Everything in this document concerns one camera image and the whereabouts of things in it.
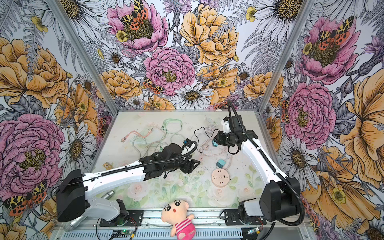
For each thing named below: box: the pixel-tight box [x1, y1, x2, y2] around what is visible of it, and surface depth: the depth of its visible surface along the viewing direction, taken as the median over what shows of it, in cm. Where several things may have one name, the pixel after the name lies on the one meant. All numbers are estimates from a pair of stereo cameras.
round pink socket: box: [211, 168, 230, 188], surface depth 87 cm
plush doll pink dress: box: [161, 199, 196, 240], surface depth 70 cm
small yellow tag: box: [102, 162, 114, 171], surface depth 93 cm
